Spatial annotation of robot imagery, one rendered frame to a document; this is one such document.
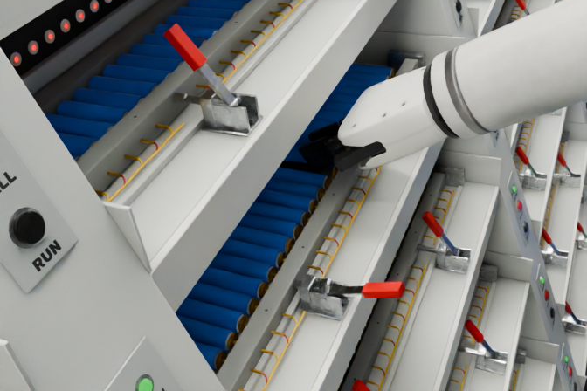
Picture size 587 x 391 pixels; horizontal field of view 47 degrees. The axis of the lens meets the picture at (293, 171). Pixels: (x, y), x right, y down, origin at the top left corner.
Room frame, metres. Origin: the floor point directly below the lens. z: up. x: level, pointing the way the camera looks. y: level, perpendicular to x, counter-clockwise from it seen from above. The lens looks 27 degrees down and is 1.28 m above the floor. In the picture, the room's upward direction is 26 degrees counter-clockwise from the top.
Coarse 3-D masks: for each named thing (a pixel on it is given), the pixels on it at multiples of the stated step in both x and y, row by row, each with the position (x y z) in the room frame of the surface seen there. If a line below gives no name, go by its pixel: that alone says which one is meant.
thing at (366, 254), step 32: (384, 32) 0.88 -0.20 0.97; (384, 64) 0.89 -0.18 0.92; (416, 160) 0.66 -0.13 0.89; (384, 192) 0.62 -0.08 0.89; (416, 192) 0.64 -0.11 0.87; (352, 224) 0.58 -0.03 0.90; (384, 224) 0.57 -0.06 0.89; (352, 256) 0.54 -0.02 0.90; (384, 256) 0.55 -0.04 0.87; (320, 320) 0.47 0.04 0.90; (352, 320) 0.47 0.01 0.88; (288, 352) 0.45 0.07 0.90; (320, 352) 0.44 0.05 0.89; (352, 352) 0.47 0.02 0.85; (288, 384) 0.42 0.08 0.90; (320, 384) 0.41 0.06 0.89
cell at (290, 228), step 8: (248, 216) 0.61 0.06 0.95; (256, 216) 0.60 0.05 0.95; (264, 216) 0.60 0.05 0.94; (240, 224) 0.61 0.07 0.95; (248, 224) 0.60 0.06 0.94; (256, 224) 0.60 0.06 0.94; (264, 224) 0.59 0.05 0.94; (272, 224) 0.59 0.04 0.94; (280, 224) 0.58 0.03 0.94; (288, 224) 0.58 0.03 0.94; (296, 224) 0.58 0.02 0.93; (272, 232) 0.59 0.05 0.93; (280, 232) 0.58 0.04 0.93; (288, 232) 0.58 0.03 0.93
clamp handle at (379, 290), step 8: (328, 288) 0.48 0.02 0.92; (336, 288) 0.48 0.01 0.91; (344, 288) 0.48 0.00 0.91; (352, 288) 0.47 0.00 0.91; (360, 288) 0.47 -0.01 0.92; (368, 288) 0.46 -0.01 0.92; (376, 288) 0.45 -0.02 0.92; (384, 288) 0.45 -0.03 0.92; (392, 288) 0.44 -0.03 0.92; (400, 288) 0.44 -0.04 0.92; (336, 296) 0.47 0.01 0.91; (344, 296) 0.47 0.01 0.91; (368, 296) 0.45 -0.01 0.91; (376, 296) 0.45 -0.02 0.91; (384, 296) 0.45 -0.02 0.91; (392, 296) 0.44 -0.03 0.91; (400, 296) 0.44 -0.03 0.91
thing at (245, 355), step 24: (360, 168) 0.65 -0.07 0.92; (336, 192) 0.61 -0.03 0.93; (312, 216) 0.58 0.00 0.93; (336, 216) 0.59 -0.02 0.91; (312, 240) 0.55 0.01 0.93; (288, 264) 0.52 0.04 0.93; (288, 288) 0.49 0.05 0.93; (264, 312) 0.47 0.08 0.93; (240, 336) 0.45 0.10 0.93; (264, 336) 0.45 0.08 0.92; (240, 360) 0.43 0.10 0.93; (240, 384) 0.42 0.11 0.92
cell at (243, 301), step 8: (192, 288) 0.53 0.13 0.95; (200, 288) 0.52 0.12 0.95; (208, 288) 0.52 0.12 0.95; (216, 288) 0.52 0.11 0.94; (192, 296) 0.52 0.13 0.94; (200, 296) 0.52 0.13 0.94; (208, 296) 0.51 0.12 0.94; (216, 296) 0.51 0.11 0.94; (224, 296) 0.51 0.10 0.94; (232, 296) 0.51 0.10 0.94; (240, 296) 0.50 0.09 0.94; (248, 296) 0.50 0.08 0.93; (216, 304) 0.51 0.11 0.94; (224, 304) 0.50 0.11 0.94; (232, 304) 0.50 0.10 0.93; (240, 304) 0.50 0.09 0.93; (248, 304) 0.50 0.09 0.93; (248, 312) 0.49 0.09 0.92
